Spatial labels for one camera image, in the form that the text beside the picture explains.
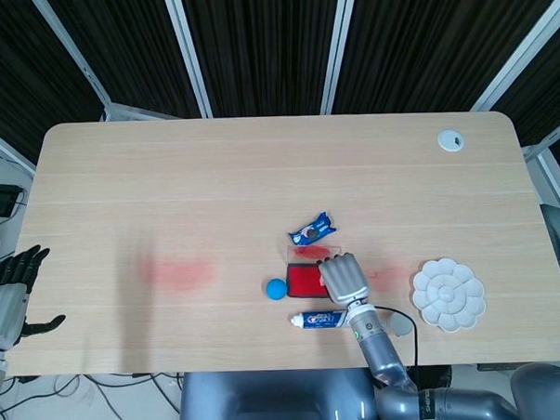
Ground dark ribbed partition panel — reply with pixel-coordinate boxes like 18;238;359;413
483;19;560;149
0;0;110;170
329;0;560;118
177;0;349;121
46;0;201;125

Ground white flower-shaped palette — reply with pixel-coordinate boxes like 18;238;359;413
410;255;488;335

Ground white round cable grommet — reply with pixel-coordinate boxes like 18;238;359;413
436;127;466;154

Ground blue ball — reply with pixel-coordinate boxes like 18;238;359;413
264;278;289;302

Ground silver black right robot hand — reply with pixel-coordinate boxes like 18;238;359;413
318;252;372;308

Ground blue snack packet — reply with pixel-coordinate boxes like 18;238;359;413
287;210;338;247

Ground red rectangular box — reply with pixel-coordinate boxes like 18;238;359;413
283;243;345;300

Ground white partition post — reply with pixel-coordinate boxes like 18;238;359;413
316;0;366;115
33;0;115;125
464;0;560;112
163;0;214;121

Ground tangled black floor cables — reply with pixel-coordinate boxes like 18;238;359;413
0;367;184;420

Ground grey robot torso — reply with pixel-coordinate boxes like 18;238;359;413
175;364;378;420

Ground Crest toothpaste tube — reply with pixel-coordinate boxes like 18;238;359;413
289;308;354;332

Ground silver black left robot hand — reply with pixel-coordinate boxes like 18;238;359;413
0;243;68;348

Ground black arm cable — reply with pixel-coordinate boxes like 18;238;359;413
370;303;421;370

